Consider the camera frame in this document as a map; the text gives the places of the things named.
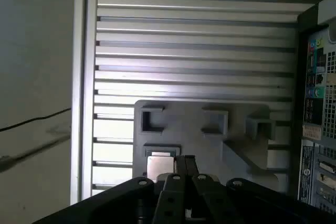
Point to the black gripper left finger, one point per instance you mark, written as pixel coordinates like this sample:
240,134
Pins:
173,197

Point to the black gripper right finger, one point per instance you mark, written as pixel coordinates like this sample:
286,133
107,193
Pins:
207,197

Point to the silver square CPU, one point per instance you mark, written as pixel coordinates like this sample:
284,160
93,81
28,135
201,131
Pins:
160,167

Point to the grey plastic parts rack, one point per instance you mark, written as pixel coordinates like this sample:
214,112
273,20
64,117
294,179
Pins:
189,134

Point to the black open PC case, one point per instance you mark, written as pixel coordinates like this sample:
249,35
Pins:
315,98

